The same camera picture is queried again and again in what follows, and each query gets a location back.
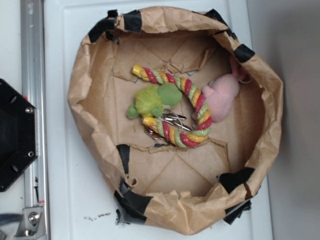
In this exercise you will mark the pink plush bunny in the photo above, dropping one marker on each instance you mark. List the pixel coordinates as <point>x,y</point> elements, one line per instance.
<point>219,95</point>

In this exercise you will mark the silver key bunch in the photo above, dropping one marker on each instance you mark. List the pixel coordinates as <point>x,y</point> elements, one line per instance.
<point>166,127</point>

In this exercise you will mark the green plush toy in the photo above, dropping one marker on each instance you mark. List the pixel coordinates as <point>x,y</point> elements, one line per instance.
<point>152,101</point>

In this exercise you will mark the brown paper bag bin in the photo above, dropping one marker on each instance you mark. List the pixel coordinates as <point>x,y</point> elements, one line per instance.
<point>156,183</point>

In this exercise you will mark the multicolour braided rope toy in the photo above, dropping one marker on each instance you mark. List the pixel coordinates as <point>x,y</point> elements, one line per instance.
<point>203,119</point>

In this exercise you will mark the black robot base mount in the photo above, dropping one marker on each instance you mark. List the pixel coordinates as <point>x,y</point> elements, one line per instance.
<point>17,135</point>

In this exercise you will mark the metal corner bracket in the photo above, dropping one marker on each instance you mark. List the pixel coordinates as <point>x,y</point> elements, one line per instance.
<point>32,225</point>

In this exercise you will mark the aluminium extrusion rail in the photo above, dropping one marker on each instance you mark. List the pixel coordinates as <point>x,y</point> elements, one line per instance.
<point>36,186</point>

